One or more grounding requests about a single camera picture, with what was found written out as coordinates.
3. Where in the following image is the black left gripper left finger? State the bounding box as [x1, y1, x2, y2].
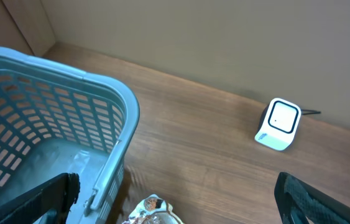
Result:
[0, 173, 80, 224]

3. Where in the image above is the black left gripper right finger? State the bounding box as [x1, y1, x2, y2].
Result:
[274, 172, 350, 224]

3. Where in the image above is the white barcode scanner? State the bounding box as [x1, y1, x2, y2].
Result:
[254, 98, 302, 151]

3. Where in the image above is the grey plastic basket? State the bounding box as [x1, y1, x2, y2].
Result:
[0, 47, 139, 223]

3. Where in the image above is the brown white snack bag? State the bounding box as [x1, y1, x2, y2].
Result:
[122, 194, 184, 224]

